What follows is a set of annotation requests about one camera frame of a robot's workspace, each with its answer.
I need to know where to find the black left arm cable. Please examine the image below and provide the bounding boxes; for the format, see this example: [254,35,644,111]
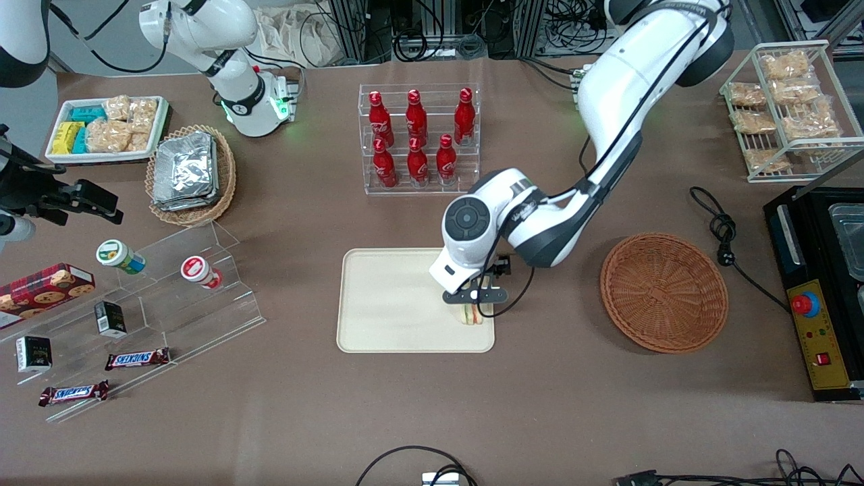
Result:
[579,0,734,203]

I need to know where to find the red cookie box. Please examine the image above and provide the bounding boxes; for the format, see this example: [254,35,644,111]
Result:
[0,263,97,331]

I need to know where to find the brown wicker basket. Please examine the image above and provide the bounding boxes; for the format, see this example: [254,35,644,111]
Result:
[600,233,730,355]

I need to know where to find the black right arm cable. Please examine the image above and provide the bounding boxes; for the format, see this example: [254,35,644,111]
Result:
[50,0,171,74]

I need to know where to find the black looped cable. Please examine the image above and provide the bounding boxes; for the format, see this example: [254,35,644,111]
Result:
[354,445,479,486]

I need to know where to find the brown Snickers bar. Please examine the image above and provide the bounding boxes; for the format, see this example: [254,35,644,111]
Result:
[104,347,172,372]
[38,380,110,408]

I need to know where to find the clear acrylic bottle rack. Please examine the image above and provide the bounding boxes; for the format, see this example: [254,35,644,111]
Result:
[358,84,481,196]

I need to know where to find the white rectangular snack tray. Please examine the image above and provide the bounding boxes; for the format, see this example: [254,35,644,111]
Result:
[45,95,170,165]

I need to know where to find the small black box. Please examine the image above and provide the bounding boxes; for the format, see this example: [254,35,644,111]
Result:
[15,335,53,374]
[93,300,128,339]

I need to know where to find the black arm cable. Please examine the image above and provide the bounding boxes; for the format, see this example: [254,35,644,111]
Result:
[50,0,171,74]
[579,0,734,203]

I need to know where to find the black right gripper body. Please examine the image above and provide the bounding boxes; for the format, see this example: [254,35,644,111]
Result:
[0,125,74,227]

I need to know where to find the silver foil packet stack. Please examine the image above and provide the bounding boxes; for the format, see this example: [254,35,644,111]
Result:
[151,131,221,212]

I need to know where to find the green lid cup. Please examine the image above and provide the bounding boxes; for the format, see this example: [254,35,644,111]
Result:
[95,239,147,275]

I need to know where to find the black tangled cables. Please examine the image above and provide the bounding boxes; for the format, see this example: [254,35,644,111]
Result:
[613,448,864,486]

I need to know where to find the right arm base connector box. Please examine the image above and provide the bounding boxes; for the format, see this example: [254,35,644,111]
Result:
[272,76,302,124]

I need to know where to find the black background cable bundle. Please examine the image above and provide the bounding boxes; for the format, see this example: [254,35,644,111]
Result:
[390,0,488,63]

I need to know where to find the white wire rack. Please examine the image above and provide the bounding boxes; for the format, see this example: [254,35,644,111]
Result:
[719,40,864,184]

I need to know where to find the black appliance with yellow panel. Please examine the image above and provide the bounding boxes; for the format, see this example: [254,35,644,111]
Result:
[763,185,864,404]

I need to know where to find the red cola bottle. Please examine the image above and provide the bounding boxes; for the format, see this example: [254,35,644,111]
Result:
[372,138,399,189]
[405,88,429,144]
[368,90,395,146]
[435,134,458,185]
[406,136,430,187]
[453,87,477,146]

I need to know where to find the red lid cup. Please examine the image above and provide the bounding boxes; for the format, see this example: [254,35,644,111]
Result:
[180,255,224,290]

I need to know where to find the clear acrylic step shelf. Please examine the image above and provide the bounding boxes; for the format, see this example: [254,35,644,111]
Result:
[0,219,267,425]

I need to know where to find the beige plastic tray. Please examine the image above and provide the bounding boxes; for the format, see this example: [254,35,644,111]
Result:
[336,248,496,354]

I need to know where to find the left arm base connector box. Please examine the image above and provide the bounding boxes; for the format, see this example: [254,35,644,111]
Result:
[571,63,595,103]

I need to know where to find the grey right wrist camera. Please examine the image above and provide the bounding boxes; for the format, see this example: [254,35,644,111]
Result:
[0,209,36,254]

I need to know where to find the silver metal pan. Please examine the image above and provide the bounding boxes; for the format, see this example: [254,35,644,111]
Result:
[828,202,864,282]

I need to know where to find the beige cloth bag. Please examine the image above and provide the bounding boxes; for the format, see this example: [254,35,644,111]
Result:
[255,5,346,69]

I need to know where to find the yellow snack packet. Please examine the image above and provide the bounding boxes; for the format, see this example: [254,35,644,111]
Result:
[51,121,86,155]

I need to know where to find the light wicker basket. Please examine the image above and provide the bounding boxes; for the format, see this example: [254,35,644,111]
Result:
[144,124,238,227]

